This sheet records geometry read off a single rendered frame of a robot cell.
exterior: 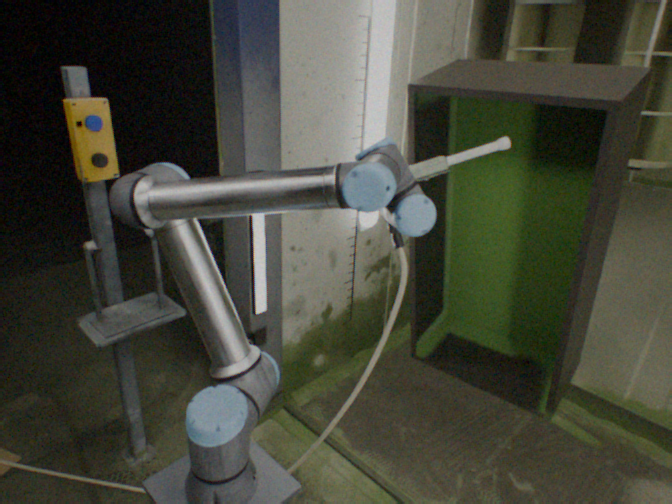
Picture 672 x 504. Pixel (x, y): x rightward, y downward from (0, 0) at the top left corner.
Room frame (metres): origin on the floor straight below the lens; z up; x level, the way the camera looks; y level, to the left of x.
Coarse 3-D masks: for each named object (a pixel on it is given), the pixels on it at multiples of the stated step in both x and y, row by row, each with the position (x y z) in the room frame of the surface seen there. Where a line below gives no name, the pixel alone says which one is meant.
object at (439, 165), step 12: (492, 144) 1.34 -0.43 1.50; (504, 144) 1.34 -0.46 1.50; (444, 156) 1.32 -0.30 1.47; (456, 156) 1.33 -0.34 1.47; (468, 156) 1.33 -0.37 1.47; (420, 168) 1.31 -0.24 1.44; (432, 168) 1.31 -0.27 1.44; (444, 168) 1.31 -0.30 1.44; (420, 180) 1.30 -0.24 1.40; (396, 240) 1.27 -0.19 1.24
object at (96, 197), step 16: (64, 80) 1.62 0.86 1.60; (80, 80) 1.61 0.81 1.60; (96, 192) 1.60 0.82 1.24; (96, 208) 1.60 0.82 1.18; (96, 224) 1.59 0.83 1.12; (96, 240) 1.59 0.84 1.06; (112, 240) 1.62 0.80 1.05; (96, 256) 1.62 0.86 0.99; (112, 256) 1.62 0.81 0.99; (112, 272) 1.61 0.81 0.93; (112, 288) 1.60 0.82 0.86; (112, 304) 1.60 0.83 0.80; (128, 352) 1.62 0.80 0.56; (128, 368) 1.61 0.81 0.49; (128, 384) 1.60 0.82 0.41; (128, 400) 1.60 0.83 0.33; (128, 416) 1.59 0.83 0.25; (128, 432) 1.61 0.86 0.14; (144, 448) 1.62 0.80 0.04
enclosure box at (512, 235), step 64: (448, 64) 1.81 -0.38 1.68; (512, 64) 1.71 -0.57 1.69; (576, 64) 1.62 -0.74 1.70; (448, 128) 1.87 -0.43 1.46; (512, 128) 1.78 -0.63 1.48; (576, 128) 1.65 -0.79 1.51; (448, 192) 1.93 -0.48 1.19; (512, 192) 1.80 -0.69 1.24; (576, 192) 1.66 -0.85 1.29; (448, 256) 2.00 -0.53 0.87; (512, 256) 1.83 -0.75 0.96; (576, 256) 1.67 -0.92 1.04; (448, 320) 2.02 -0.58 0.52; (512, 320) 1.86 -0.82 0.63; (576, 320) 1.41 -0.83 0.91; (512, 384) 1.61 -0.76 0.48
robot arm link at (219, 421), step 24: (192, 408) 0.93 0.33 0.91; (216, 408) 0.93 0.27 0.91; (240, 408) 0.93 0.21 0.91; (192, 432) 0.88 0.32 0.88; (216, 432) 0.87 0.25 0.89; (240, 432) 0.90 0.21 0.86; (192, 456) 0.89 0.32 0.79; (216, 456) 0.87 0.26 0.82; (240, 456) 0.90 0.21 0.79; (216, 480) 0.87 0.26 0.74
